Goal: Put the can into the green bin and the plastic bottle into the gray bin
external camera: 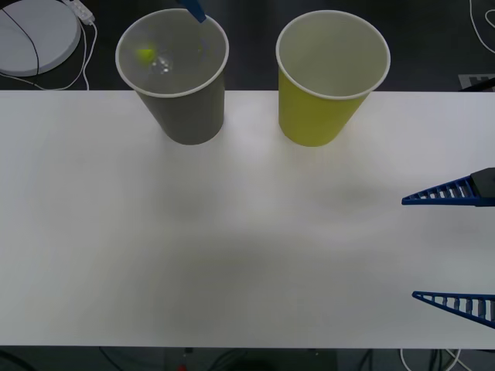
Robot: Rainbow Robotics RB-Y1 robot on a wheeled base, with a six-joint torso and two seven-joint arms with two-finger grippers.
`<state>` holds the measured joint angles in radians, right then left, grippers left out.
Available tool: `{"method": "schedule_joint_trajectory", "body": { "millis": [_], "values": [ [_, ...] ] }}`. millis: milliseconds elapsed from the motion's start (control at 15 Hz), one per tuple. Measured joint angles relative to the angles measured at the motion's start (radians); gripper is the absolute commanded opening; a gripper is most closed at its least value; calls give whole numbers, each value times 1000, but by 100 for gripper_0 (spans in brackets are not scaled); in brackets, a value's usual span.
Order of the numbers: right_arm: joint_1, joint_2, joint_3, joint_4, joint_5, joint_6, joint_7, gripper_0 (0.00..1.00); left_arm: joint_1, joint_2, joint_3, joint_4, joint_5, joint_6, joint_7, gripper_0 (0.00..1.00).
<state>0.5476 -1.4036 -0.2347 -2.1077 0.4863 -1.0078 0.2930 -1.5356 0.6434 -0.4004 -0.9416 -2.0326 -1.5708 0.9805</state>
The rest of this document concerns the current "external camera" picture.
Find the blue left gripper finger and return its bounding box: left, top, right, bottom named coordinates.
left=174, top=0, right=208, bottom=24

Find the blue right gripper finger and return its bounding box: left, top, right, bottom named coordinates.
left=411, top=291, right=495, bottom=330
left=401, top=167, right=495, bottom=209

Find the white looped cable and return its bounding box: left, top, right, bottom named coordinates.
left=468, top=0, right=495, bottom=53

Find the white power strip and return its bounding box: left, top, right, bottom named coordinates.
left=63, top=0, right=96, bottom=25

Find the white cable under table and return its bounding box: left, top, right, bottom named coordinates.
left=399, top=347, right=467, bottom=371

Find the grey plastic waste bin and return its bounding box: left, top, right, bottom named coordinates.
left=114, top=9, right=230, bottom=146

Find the white round floor base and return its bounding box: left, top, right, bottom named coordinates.
left=0, top=0, right=82, bottom=78

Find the yellow-green plastic waste bin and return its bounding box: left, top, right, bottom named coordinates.
left=275, top=10, right=391, bottom=148

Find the white power strip cable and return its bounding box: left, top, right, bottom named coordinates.
left=0, top=22, right=98, bottom=92

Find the grey floor outlet box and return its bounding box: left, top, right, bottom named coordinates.
left=457, top=74, right=495, bottom=93

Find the clear bottle with green cap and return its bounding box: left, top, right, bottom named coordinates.
left=134, top=45, right=181, bottom=77

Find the thin black cable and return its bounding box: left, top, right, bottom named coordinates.
left=0, top=7, right=51, bottom=92

